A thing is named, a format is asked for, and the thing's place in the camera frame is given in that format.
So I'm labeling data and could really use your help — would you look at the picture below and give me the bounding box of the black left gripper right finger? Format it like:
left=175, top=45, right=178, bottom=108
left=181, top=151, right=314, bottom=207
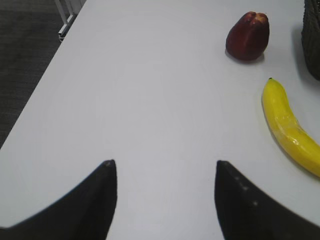
left=214, top=160, right=320, bottom=240

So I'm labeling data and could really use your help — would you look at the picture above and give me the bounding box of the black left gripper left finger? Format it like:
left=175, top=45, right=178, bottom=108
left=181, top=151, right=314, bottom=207
left=0, top=160, right=118, bottom=240

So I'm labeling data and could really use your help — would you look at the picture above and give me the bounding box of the black wicker basket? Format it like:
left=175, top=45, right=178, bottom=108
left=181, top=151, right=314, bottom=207
left=301, top=0, right=320, bottom=81

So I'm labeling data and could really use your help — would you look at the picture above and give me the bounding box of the yellow banana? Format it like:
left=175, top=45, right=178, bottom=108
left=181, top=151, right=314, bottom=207
left=261, top=78, right=320, bottom=176

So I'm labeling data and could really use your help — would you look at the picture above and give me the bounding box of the dark red apple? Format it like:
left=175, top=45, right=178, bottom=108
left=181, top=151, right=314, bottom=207
left=225, top=11, right=270, bottom=61

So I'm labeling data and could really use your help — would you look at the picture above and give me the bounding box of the white metal frame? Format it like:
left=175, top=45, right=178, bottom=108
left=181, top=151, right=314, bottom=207
left=54, top=0, right=86, bottom=42

